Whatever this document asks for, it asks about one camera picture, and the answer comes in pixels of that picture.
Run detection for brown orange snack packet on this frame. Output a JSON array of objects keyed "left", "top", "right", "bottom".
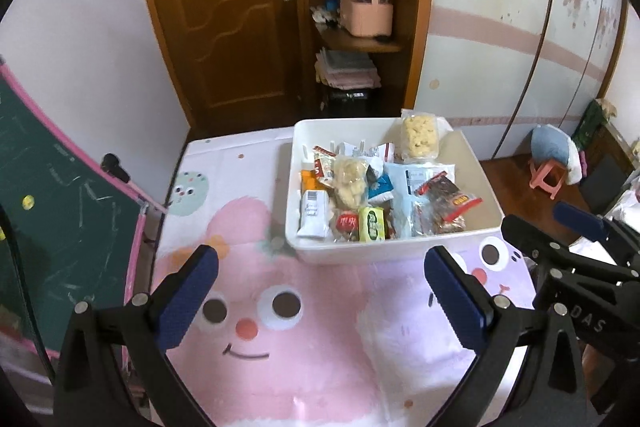
[{"left": 300, "top": 157, "right": 321, "bottom": 192}]

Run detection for cartoon printed tablecloth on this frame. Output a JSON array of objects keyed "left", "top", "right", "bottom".
[{"left": 122, "top": 127, "right": 538, "bottom": 427}]

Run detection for wooden corner shelf unit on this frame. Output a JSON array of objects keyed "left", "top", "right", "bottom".
[{"left": 297, "top": 0, "right": 436, "bottom": 118}]

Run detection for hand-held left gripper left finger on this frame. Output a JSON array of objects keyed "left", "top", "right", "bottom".
[{"left": 52, "top": 244, "right": 221, "bottom": 427}]

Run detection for green chalkboard with pink frame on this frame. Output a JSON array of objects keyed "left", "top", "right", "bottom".
[{"left": 0, "top": 57, "right": 168, "bottom": 358}]

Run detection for black cable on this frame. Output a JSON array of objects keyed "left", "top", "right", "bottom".
[{"left": 0, "top": 202, "right": 56, "bottom": 388}]

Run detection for small toy cluster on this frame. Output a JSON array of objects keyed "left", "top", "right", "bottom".
[{"left": 310, "top": 0, "right": 343, "bottom": 28}]

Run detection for small green snack packet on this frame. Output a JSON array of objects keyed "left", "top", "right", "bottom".
[{"left": 359, "top": 205, "right": 387, "bottom": 242}]

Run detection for red dates packet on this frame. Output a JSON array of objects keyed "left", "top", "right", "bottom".
[{"left": 414, "top": 171, "right": 483, "bottom": 235}]

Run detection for white plastic bin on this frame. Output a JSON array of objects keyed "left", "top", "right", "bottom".
[{"left": 285, "top": 117, "right": 505, "bottom": 265}]

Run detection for pink plastic stool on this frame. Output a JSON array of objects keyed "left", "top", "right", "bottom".
[{"left": 529, "top": 159, "right": 568, "bottom": 200}]

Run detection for folded towels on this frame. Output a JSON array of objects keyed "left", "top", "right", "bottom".
[{"left": 314, "top": 48, "right": 382, "bottom": 90}]

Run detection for blue plush cushion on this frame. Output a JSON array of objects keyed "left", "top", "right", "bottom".
[{"left": 530, "top": 124, "right": 583, "bottom": 185}]

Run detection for green bag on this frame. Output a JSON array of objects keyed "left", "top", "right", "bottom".
[{"left": 572, "top": 99, "right": 613, "bottom": 152}]

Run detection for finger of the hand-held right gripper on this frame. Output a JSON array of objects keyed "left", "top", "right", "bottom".
[
  {"left": 501, "top": 214, "right": 626, "bottom": 281},
  {"left": 554, "top": 202, "right": 640, "bottom": 268}
]

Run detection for dark wooden cabinet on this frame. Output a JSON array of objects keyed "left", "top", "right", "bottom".
[{"left": 577, "top": 127, "right": 640, "bottom": 215}]

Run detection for pink basket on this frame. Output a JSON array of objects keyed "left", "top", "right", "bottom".
[{"left": 339, "top": 0, "right": 393, "bottom": 38}]

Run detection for black clip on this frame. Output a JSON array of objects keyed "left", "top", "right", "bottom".
[{"left": 100, "top": 153, "right": 132, "bottom": 184}]

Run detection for clear printed biscuit packet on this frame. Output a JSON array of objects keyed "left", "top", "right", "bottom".
[{"left": 387, "top": 202, "right": 426, "bottom": 239}]

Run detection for brown wooden door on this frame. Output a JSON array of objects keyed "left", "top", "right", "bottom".
[{"left": 132, "top": 0, "right": 313, "bottom": 132}]

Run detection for yellow puffs bag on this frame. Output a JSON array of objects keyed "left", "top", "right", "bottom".
[{"left": 400, "top": 111, "right": 443, "bottom": 164}]

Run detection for black device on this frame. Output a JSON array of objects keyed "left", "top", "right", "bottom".
[{"left": 327, "top": 89, "right": 371, "bottom": 105}]

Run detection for white silver snack packet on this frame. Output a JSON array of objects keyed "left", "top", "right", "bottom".
[{"left": 350, "top": 142, "right": 401, "bottom": 165}]

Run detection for pale floral wardrobe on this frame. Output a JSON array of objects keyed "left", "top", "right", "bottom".
[{"left": 415, "top": 0, "right": 628, "bottom": 160}]

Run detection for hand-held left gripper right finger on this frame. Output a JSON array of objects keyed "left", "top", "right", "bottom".
[{"left": 424, "top": 246, "right": 588, "bottom": 427}]

